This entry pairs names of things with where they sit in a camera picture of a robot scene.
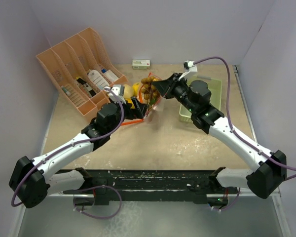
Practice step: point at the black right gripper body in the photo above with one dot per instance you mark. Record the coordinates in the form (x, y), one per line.
(178, 89)

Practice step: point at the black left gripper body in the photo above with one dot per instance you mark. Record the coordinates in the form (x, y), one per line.
(132, 113)

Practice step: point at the fake brown grape bunch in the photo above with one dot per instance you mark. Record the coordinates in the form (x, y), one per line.
(151, 95)

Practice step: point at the clear zip bag brown food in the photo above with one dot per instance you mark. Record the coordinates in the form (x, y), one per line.
(140, 97)

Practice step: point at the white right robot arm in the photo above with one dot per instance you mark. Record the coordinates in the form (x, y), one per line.
(265, 168)

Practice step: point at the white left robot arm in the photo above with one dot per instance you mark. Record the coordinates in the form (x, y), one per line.
(32, 179)

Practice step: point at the clear zip bag yellow food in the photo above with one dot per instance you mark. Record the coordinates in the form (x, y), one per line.
(120, 92)

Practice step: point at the beige fake potato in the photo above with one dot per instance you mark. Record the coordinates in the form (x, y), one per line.
(128, 91)

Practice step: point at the small green white box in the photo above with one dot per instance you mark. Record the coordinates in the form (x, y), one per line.
(140, 64)

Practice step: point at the green perforated plastic basket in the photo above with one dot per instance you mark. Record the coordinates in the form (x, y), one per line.
(215, 87)

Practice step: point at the white blue cap tube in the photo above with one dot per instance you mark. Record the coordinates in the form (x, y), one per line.
(110, 75)

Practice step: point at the black yellow tool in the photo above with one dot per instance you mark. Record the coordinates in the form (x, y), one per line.
(90, 91)

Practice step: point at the white lotion bottle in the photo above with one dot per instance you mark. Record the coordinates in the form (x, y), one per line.
(97, 79)

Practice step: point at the small clear vial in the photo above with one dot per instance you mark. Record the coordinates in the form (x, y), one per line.
(65, 90)

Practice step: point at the pink plastic file organizer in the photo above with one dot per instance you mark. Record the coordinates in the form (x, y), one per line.
(76, 57)

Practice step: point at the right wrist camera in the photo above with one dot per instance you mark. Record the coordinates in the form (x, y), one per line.
(190, 70)

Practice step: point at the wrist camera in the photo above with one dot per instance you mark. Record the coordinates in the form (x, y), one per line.
(190, 70)
(116, 93)

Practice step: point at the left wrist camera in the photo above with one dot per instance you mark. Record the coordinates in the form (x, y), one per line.
(116, 93)

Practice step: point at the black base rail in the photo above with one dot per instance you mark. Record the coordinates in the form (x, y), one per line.
(196, 186)

